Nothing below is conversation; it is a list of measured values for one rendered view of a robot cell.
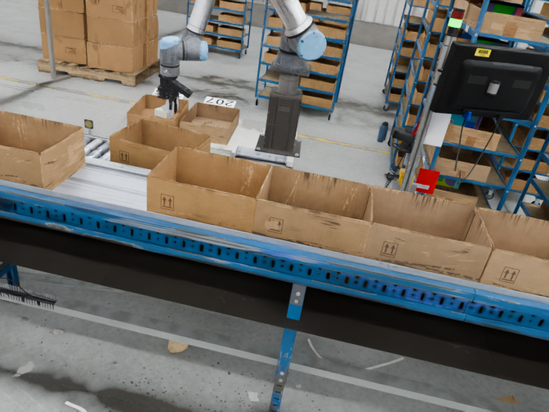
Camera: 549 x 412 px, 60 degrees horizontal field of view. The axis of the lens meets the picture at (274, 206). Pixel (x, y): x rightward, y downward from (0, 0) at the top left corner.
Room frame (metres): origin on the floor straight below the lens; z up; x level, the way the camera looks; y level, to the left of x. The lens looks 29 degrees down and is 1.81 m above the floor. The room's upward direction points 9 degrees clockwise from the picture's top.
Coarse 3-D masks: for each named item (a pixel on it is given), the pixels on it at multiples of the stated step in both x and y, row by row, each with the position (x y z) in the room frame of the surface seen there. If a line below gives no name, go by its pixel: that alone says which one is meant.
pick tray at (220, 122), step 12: (192, 108) 2.78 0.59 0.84; (204, 108) 2.89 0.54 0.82; (216, 108) 2.89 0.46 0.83; (228, 108) 2.89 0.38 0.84; (180, 120) 2.53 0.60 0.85; (192, 120) 2.79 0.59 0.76; (204, 120) 2.83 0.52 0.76; (216, 120) 2.86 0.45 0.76; (228, 120) 2.89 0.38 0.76; (204, 132) 2.51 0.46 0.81; (216, 132) 2.51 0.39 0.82; (228, 132) 2.52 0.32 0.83
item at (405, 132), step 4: (396, 128) 2.24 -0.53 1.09; (400, 128) 2.24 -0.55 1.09; (404, 128) 2.27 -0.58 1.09; (392, 132) 2.25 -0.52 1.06; (396, 132) 2.22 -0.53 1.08; (400, 132) 2.22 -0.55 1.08; (404, 132) 2.22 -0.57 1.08; (408, 132) 2.22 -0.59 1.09; (392, 136) 2.22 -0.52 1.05; (396, 136) 2.22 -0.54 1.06; (400, 136) 2.21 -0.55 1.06; (404, 136) 2.21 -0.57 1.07; (408, 136) 2.21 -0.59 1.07; (412, 136) 2.21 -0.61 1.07; (400, 140) 2.22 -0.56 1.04; (404, 140) 2.21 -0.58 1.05; (408, 140) 2.21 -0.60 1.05; (412, 140) 2.21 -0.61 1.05; (400, 144) 2.24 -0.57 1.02; (404, 144) 2.23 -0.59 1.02; (408, 144) 2.22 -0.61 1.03; (412, 144) 2.22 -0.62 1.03; (400, 148) 2.22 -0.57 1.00; (404, 148) 2.23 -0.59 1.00
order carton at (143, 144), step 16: (128, 128) 2.16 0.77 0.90; (144, 128) 2.28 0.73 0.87; (160, 128) 2.26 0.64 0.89; (176, 128) 2.24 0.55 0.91; (112, 144) 2.00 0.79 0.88; (128, 144) 1.98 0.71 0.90; (144, 144) 2.28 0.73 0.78; (160, 144) 2.26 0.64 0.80; (176, 144) 2.24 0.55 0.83; (192, 144) 2.22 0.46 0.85; (208, 144) 2.17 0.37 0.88; (112, 160) 2.00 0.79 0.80; (128, 160) 1.98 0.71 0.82; (144, 160) 1.96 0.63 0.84; (160, 160) 1.95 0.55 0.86
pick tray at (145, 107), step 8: (144, 96) 2.86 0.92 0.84; (152, 96) 2.89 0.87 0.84; (136, 104) 2.71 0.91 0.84; (144, 104) 2.86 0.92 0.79; (152, 104) 2.89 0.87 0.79; (160, 104) 2.89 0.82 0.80; (184, 104) 2.90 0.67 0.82; (128, 112) 2.54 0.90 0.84; (136, 112) 2.70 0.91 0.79; (144, 112) 2.81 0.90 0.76; (152, 112) 2.83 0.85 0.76; (176, 112) 2.90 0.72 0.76; (184, 112) 2.75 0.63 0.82; (128, 120) 2.51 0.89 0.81; (136, 120) 2.52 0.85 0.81; (152, 120) 2.52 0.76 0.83; (160, 120) 2.52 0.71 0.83; (168, 120) 2.52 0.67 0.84; (176, 120) 2.55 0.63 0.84
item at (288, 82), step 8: (272, 64) 2.62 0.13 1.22; (280, 72) 2.51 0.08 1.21; (288, 72) 2.52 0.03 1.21; (304, 72) 2.56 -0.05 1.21; (280, 80) 2.60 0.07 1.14; (288, 80) 2.57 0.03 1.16; (296, 80) 2.59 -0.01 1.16; (280, 88) 2.59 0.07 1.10; (288, 88) 2.57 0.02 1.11; (296, 88) 2.60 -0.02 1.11
